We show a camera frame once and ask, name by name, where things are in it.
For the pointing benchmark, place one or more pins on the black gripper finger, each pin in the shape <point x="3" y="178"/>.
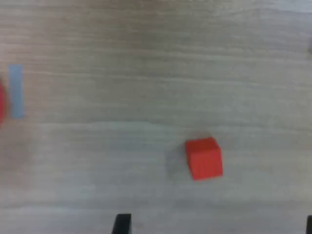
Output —
<point x="309" y="225"/>
<point x="122" y="225"/>

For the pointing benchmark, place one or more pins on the small red cube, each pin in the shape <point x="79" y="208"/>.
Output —
<point x="204" y="161"/>

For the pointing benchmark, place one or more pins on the grey-blue tape mark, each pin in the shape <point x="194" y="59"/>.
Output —
<point x="16" y="92"/>

